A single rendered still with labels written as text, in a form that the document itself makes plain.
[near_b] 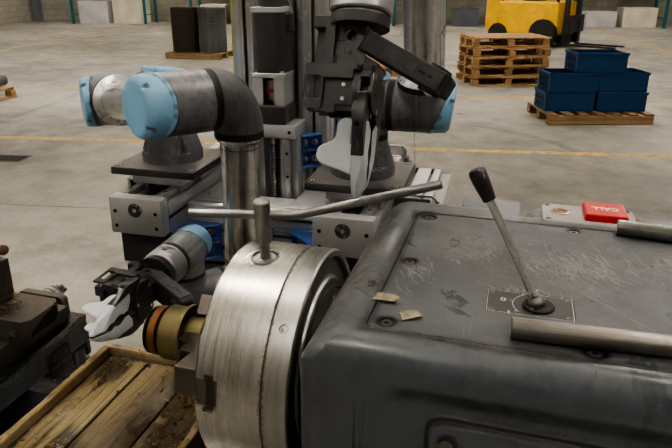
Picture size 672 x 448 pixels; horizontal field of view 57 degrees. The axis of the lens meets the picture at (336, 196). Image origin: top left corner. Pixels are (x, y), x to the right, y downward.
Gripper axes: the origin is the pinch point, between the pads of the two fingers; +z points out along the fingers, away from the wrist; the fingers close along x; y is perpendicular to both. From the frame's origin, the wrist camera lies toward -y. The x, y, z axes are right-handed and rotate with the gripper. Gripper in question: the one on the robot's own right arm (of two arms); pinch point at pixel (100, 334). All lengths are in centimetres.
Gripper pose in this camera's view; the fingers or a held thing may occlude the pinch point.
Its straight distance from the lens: 105.1
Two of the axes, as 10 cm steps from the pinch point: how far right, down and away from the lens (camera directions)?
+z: -2.8, 3.5, -8.9
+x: 0.2, -9.3, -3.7
